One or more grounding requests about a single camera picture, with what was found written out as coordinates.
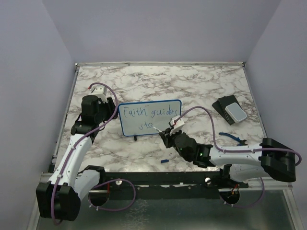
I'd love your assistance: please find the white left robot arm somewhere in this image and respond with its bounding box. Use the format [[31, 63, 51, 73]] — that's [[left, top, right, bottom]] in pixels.
[[36, 94, 118, 224]]

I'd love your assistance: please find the black eraser with grey pad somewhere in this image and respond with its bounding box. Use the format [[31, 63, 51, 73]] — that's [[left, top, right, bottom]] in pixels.
[[212, 95, 248, 125]]

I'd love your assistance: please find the aluminium table edge frame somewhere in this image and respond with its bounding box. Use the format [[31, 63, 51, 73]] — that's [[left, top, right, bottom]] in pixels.
[[40, 63, 302, 230]]

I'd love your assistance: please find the blue framed small whiteboard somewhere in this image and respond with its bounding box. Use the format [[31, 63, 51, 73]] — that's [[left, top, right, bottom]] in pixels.
[[118, 99, 182, 137]]

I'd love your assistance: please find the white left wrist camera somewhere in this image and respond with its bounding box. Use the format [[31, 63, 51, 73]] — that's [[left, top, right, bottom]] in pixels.
[[89, 85, 107, 101]]

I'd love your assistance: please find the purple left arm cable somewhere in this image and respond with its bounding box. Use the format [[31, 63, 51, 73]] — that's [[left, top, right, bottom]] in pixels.
[[51, 81, 136, 226]]

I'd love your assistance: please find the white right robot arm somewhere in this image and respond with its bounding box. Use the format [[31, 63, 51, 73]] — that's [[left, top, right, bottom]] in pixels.
[[159, 128, 296, 187]]

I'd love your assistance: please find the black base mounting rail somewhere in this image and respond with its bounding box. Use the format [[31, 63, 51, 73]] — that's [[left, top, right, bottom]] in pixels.
[[83, 165, 248, 199]]

